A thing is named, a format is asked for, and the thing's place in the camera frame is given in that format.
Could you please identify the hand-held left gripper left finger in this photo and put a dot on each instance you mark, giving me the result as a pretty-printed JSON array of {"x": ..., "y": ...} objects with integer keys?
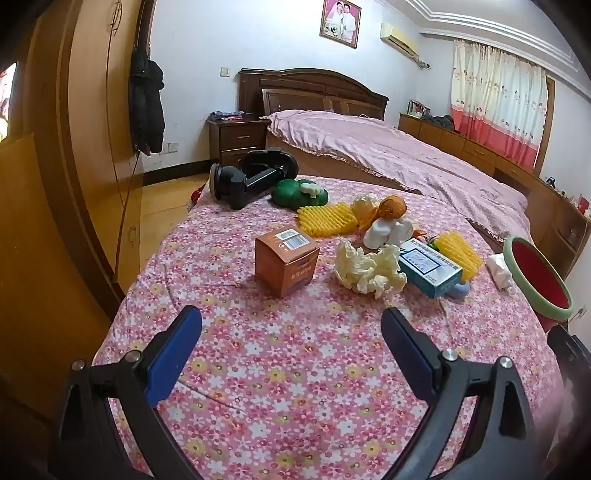
[{"x": 173, "y": 355}]

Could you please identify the pink floral tablecloth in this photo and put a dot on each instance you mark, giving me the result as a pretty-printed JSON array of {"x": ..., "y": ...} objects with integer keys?
[{"x": 277, "y": 360}]

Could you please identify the small red item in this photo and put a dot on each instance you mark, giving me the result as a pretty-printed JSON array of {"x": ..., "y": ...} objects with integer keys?
[{"x": 583, "y": 205}]

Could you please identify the white cup-shaped toy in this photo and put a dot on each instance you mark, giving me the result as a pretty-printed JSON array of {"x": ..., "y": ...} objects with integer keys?
[{"x": 385, "y": 233}]

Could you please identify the orange round toy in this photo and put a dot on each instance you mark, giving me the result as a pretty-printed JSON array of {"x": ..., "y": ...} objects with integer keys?
[{"x": 392, "y": 207}]

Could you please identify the black clamp mount device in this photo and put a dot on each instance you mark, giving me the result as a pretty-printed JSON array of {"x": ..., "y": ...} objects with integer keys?
[{"x": 249, "y": 182}]

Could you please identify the pile of small packets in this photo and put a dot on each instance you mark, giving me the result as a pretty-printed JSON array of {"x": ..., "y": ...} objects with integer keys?
[{"x": 226, "y": 115}]

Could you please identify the white wall socket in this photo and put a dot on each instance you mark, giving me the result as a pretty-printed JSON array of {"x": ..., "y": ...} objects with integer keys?
[{"x": 171, "y": 147}]

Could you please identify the low wooden cabinet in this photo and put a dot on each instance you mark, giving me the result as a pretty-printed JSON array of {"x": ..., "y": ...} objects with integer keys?
[{"x": 558, "y": 221}]

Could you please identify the dark clothing heap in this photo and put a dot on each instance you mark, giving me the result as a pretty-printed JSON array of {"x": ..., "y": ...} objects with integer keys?
[{"x": 441, "y": 122}]

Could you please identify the dark wooden nightstand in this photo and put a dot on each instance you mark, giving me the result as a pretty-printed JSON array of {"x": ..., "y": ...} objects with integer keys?
[{"x": 235, "y": 138}]

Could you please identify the green foam lump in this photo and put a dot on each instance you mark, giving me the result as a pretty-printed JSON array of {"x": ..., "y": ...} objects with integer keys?
[{"x": 288, "y": 196}]

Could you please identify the wooden wardrobe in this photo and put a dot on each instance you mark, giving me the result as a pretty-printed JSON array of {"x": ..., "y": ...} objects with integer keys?
[{"x": 87, "y": 138}]

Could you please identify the pink bedspread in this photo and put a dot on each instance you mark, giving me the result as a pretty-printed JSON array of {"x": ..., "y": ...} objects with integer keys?
[{"x": 392, "y": 157}]

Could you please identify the light blue plastic piece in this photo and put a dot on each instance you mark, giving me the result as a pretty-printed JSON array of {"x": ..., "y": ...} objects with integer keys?
[{"x": 461, "y": 290}]

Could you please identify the white and red curtain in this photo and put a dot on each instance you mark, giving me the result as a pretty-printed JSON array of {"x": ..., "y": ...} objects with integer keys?
[{"x": 498, "y": 92}]

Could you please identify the wooden bed with headboard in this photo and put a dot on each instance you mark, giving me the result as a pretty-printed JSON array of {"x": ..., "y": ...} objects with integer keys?
[{"x": 314, "y": 90}]

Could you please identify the blue and white medicine box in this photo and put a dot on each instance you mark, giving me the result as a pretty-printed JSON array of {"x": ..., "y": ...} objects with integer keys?
[{"x": 427, "y": 270}]

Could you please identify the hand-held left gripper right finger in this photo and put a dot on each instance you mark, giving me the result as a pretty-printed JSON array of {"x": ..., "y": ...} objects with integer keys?
[{"x": 411, "y": 350}]

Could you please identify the orange cardboard box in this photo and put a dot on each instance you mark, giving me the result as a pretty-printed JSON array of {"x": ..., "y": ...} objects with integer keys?
[{"x": 286, "y": 263}]

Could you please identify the white air conditioner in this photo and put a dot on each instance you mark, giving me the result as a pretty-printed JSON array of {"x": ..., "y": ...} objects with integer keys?
[{"x": 400, "y": 40}]

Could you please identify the black jacket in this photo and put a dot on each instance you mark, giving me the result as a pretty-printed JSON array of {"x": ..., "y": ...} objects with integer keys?
[{"x": 147, "y": 101}]

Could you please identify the small photo frames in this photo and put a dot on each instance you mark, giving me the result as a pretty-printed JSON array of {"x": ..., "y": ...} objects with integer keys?
[{"x": 418, "y": 108}]

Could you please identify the crumpled white tissue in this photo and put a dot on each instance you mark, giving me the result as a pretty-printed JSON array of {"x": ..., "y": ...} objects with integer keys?
[{"x": 499, "y": 272}]

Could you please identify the framed wall portrait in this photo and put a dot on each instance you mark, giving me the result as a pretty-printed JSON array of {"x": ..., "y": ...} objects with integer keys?
[{"x": 340, "y": 22}]

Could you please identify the orange candy wrapper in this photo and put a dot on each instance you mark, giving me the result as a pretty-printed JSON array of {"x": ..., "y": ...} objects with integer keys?
[{"x": 417, "y": 229}]

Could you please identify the red bin with green rim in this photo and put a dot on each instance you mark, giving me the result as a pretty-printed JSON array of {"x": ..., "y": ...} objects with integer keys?
[{"x": 538, "y": 281}]

